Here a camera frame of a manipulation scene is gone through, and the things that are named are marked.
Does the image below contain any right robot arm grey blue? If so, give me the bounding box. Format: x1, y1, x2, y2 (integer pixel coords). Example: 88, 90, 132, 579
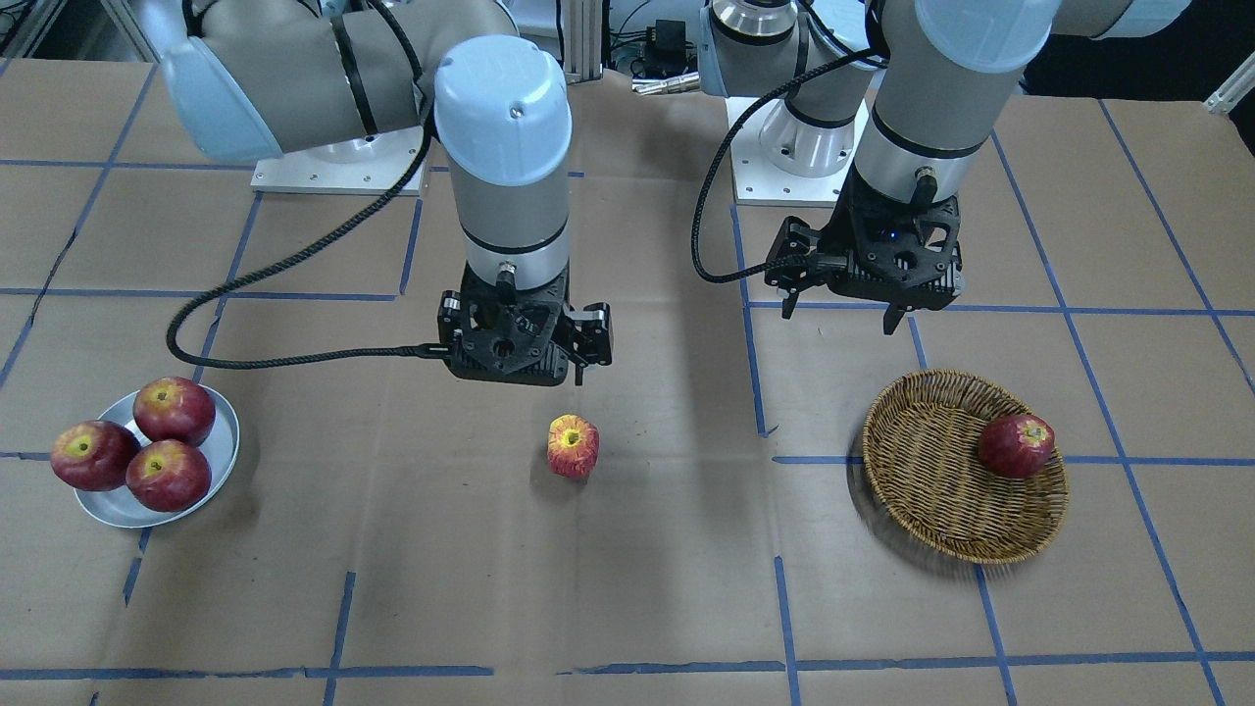
162, 1, 612, 387

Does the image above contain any light blue plate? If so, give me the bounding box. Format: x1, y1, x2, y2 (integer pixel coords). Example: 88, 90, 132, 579
75, 387, 241, 530

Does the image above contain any red apple on plate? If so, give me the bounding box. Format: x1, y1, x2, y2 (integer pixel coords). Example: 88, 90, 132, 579
50, 420, 142, 492
126, 439, 212, 513
131, 377, 217, 446

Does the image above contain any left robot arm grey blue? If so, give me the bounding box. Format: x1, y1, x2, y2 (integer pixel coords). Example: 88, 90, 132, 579
692, 1, 1186, 334

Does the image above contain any red apple front on plate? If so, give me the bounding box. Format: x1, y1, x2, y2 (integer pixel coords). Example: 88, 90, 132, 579
126, 439, 212, 513

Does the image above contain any red apple in basket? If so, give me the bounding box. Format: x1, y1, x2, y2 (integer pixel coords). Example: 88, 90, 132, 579
976, 413, 1055, 479

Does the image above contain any red yellow striped apple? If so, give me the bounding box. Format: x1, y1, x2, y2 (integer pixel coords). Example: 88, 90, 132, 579
546, 413, 600, 482

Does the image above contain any black power adapter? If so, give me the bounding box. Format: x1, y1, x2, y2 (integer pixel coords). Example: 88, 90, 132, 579
643, 19, 686, 76

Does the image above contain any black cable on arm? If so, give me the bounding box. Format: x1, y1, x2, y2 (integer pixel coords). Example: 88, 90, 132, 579
164, 0, 454, 372
690, 46, 889, 285

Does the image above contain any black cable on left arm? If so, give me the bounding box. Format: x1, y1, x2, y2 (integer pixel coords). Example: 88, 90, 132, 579
690, 46, 889, 285

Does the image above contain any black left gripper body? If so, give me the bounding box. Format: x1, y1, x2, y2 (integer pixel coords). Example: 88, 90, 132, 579
766, 167, 968, 312

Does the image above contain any red apple back on plate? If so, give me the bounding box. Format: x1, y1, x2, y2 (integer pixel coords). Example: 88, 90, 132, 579
131, 377, 217, 446

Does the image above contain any aluminium frame post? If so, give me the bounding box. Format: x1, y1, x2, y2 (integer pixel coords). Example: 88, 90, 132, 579
555, 1, 607, 85

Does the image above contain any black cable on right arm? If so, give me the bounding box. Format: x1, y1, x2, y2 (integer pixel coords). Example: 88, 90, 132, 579
164, 0, 454, 372

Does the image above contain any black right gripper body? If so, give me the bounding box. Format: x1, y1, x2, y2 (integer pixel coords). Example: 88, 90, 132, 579
435, 268, 612, 385

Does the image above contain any woven wicker basket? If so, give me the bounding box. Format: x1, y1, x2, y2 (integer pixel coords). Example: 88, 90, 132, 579
861, 367, 1071, 566

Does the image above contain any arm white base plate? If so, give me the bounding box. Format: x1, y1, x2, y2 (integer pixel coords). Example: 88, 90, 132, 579
730, 99, 868, 207
251, 125, 425, 196

